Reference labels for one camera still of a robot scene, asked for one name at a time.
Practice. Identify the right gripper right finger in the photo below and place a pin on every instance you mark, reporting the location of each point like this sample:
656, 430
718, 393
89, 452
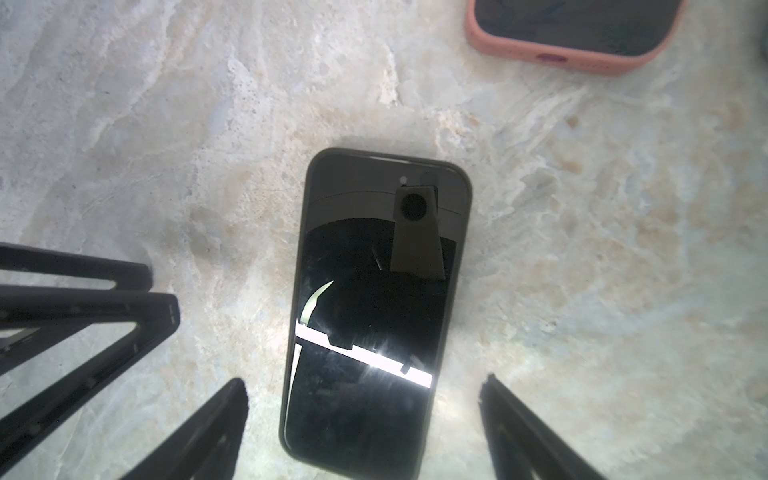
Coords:
521, 445

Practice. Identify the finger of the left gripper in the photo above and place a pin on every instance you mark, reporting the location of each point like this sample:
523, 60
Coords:
56, 314
126, 276

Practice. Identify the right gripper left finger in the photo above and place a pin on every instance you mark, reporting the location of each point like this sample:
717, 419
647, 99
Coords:
206, 445

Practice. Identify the black phone case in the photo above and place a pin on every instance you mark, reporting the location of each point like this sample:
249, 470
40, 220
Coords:
306, 240

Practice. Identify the pink phone case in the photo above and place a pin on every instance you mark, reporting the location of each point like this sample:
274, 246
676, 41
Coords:
573, 59

